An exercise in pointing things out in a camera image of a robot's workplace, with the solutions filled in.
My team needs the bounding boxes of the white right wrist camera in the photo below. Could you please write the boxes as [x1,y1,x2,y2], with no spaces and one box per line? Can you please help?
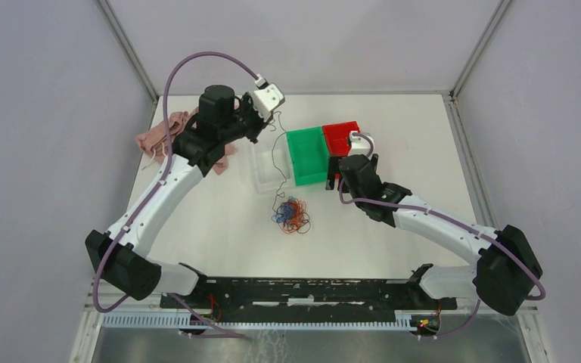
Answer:
[347,131,374,159]

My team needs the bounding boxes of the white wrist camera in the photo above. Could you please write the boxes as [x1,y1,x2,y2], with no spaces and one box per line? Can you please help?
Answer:
[347,131,374,159]
[250,83,285,119]

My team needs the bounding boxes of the red plastic bin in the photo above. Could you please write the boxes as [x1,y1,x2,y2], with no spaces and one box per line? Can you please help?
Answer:
[322,121,360,157]

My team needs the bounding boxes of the clear plastic bin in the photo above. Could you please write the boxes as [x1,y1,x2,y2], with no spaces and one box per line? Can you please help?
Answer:
[250,133,296,194]

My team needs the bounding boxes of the aluminium frame rail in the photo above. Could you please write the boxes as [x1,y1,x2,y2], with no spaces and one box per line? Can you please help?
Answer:
[442,92,551,362]

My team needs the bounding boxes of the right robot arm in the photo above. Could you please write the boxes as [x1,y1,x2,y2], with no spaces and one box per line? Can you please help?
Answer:
[327,154,547,316]

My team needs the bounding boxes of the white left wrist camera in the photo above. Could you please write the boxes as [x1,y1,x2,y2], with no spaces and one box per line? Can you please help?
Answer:
[250,83,285,119]

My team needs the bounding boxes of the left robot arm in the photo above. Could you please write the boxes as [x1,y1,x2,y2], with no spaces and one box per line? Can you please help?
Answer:
[85,84,284,308]

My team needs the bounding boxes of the brown cable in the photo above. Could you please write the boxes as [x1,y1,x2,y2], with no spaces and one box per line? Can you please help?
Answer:
[269,110,294,214]

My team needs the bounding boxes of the pink cloth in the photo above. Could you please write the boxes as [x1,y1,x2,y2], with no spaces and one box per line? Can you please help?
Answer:
[135,107,239,176]

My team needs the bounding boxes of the orange blue brown cables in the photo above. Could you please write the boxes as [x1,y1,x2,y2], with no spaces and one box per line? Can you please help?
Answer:
[270,197,313,237]

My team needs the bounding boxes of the green plastic bin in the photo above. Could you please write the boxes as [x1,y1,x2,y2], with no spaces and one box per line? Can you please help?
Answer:
[286,127,329,186]

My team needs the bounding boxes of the slotted cable duct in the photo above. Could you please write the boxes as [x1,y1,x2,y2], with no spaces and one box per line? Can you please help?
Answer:
[101,312,417,332]

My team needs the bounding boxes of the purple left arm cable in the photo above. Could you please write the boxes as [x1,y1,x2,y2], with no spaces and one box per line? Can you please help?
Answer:
[92,51,266,340]

